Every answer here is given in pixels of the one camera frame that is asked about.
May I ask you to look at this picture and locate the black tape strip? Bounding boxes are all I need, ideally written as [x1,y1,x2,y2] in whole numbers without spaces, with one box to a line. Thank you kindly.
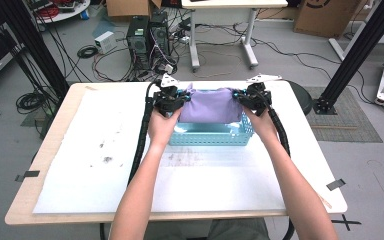
[14,170,41,183]
[325,178,347,192]

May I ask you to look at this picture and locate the person's left hand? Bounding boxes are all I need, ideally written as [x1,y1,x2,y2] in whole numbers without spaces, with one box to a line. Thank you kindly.
[147,106,183,149]

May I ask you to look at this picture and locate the large black cable coil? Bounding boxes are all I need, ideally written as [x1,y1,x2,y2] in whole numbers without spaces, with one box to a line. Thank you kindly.
[15,91,48,115]

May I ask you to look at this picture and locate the white desk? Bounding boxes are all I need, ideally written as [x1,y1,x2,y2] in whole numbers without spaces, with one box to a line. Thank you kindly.
[180,0,289,72]

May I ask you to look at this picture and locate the open black computer tower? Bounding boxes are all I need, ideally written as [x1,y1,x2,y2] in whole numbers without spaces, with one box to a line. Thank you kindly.
[149,11,172,58]

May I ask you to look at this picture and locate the light blue plastic basket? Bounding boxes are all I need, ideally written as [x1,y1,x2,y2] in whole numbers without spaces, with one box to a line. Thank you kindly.
[168,87,255,147]

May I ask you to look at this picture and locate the person's right hand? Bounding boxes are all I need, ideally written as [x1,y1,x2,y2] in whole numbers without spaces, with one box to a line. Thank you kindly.
[243,106,280,144]

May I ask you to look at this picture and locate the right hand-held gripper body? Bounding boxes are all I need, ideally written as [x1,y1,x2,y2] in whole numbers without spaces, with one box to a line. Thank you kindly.
[239,73,283,117]

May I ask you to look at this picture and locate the person's legs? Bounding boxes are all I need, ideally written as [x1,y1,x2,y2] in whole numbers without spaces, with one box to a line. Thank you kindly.
[143,218,271,240]

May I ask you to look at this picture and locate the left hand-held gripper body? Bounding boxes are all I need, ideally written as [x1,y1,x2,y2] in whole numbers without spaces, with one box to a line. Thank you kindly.
[152,73,187,118]

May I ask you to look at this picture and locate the red cable coil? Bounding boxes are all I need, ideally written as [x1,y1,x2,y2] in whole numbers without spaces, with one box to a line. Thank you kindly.
[35,4,60,20]

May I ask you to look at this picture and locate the black round stool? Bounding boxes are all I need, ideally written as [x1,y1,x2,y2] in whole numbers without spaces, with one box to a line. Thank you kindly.
[285,79,314,117]

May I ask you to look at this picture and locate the white foam sheet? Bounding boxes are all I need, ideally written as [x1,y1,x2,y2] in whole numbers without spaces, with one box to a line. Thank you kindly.
[32,87,288,215]

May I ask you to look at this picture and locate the purple pants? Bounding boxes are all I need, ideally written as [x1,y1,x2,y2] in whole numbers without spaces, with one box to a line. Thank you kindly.
[178,83,245,125]

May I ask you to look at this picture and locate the black aluminium frame post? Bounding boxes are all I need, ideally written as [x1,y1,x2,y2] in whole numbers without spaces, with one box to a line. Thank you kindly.
[0,0,71,100]
[312,0,384,116]

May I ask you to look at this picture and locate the round white table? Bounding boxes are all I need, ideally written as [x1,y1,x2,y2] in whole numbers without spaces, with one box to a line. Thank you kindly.
[29,0,92,25]

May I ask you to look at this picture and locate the large brown cardboard box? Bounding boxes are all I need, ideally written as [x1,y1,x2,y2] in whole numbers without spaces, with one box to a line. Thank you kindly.
[293,0,365,39]

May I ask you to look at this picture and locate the small white box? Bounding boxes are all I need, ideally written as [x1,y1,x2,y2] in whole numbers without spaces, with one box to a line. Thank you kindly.
[94,30,118,55]

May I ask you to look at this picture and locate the black tape cross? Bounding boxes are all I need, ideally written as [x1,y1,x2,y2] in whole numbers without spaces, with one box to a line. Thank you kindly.
[329,214,362,232]

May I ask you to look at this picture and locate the small black cable coil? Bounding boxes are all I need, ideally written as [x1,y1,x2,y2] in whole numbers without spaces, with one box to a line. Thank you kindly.
[76,44,100,60]

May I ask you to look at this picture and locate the grey floor mat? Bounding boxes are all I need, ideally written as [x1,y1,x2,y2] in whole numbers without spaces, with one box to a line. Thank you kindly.
[303,86,383,144]

